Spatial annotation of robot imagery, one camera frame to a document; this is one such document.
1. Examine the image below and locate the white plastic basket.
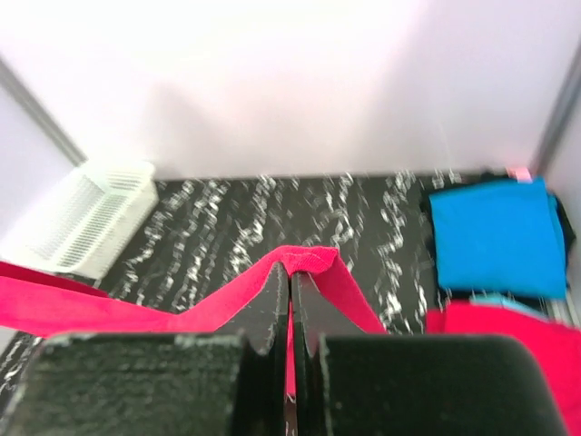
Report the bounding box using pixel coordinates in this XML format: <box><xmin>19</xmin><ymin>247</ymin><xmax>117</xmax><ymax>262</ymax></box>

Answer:
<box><xmin>1</xmin><ymin>161</ymin><xmax>159</xmax><ymax>280</ymax></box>

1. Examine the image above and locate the folded red t shirt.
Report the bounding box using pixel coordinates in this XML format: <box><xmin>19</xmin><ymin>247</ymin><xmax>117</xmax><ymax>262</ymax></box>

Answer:
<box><xmin>426</xmin><ymin>302</ymin><xmax>581</xmax><ymax>436</ymax></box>

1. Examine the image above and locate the aluminium frame rail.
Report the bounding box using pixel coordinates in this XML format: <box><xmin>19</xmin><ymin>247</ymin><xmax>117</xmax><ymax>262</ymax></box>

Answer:
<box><xmin>531</xmin><ymin>57</ymin><xmax>580</xmax><ymax>175</ymax></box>

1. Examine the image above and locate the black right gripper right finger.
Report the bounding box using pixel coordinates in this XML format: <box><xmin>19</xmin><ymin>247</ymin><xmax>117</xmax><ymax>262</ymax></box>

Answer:
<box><xmin>290</xmin><ymin>272</ymin><xmax>363</xmax><ymax>435</ymax></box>

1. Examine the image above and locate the red t shirt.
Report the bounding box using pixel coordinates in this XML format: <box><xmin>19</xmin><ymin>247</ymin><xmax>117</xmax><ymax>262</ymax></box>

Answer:
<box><xmin>426</xmin><ymin>302</ymin><xmax>581</xmax><ymax>436</ymax></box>
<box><xmin>0</xmin><ymin>244</ymin><xmax>389</xmax><ymax>405</ymax></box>

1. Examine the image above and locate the folded blue t shirt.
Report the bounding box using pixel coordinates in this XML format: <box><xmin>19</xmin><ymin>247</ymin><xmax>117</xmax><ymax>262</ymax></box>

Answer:
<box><xmin>428</xmin><ymin>177</ymin><xmax>569</xmax><ymax>301</ymax></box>

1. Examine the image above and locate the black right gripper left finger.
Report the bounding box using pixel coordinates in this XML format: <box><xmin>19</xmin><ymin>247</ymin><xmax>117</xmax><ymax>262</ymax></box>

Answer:
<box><xmin>218</xmin><ymin>263</ymin><xmax>290</xmax><ymax>435</ymax></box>

